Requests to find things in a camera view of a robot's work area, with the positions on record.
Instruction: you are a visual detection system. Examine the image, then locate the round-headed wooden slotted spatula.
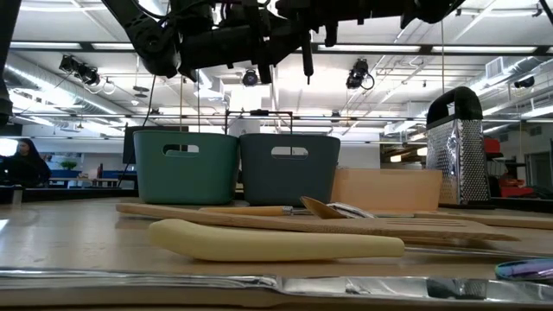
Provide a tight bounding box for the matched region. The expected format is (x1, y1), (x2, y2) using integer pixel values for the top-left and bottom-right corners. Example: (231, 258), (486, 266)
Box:
(413, 210), (553, 231)

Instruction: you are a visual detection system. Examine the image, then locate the person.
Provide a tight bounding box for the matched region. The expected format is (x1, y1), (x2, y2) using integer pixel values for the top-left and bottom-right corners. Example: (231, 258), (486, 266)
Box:
(0, 137), (52, 188)

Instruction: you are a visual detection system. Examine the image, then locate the shiny silver spoon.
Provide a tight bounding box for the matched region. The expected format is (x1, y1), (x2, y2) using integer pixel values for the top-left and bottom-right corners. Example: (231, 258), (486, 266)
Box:
(326, 201), (377, 219)

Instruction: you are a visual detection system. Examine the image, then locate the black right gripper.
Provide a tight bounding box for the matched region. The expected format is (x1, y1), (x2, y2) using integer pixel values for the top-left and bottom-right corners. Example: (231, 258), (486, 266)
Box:
(276, 0), (416, 48)

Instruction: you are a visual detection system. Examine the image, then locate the silver ventilation duct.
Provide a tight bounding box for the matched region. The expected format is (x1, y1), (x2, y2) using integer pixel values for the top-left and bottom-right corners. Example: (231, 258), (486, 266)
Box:
(474, 55), (553, 90)
(0, 51), (126, 117)

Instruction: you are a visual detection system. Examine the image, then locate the shelf with red bins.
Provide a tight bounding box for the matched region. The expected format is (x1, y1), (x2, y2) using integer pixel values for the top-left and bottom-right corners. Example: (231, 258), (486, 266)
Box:
(483, 136), (536, 199)

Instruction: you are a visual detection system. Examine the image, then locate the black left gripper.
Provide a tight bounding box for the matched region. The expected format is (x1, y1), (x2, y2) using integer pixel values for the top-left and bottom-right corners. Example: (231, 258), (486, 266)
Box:
(179, 0), (315, 86)

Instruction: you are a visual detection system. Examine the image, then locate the yellow-handled knife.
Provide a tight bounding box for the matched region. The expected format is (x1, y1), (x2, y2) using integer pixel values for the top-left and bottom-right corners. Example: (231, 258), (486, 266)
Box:
(148, 219), (553, 263)

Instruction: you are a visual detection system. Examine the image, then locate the black hanging cable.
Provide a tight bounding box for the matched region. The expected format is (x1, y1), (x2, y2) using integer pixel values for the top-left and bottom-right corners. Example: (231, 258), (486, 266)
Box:
(117, 75), (157, 187)

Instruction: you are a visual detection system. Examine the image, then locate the metal box grater black handle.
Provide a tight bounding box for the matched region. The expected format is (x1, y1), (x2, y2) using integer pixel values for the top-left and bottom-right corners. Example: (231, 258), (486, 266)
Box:
(425, 86), (493, 206)

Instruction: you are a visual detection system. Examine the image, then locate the iridescent rainbow spoon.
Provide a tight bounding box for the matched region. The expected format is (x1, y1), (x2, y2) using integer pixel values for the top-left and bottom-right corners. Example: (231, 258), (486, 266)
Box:
(494, 257), (553, 282)

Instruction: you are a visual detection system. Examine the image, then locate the gold spoon wooden handle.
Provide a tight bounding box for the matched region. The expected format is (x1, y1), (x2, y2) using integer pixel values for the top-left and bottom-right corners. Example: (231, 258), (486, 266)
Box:
(198, 196), (349, 220)

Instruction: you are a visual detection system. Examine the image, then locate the silver butter knife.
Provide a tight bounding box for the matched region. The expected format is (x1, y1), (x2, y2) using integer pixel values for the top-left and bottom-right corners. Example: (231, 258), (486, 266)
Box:
(0, 266), (553, 303)

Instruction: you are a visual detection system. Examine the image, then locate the dark teal plastic bin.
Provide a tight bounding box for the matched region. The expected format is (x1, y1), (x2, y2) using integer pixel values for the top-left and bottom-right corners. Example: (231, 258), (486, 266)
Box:
(239, 133), (341, 207)

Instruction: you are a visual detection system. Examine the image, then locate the green plastic bin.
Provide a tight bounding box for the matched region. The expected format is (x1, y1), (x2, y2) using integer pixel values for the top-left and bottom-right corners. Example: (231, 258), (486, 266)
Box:
(132, 130), (240, 206)

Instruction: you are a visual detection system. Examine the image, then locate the black monitor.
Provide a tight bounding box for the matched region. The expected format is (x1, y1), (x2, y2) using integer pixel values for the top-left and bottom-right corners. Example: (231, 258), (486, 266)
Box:
(123, 125), (190, 165)

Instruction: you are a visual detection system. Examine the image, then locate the square-headed wooden slotted spatula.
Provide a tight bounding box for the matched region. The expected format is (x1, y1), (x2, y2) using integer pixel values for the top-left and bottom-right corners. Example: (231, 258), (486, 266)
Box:
(115, 202), (520, 242)

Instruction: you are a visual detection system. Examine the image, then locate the long wooden background table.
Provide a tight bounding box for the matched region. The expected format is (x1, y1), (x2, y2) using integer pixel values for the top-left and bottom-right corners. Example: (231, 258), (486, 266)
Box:
(48, 175), (123, 188)

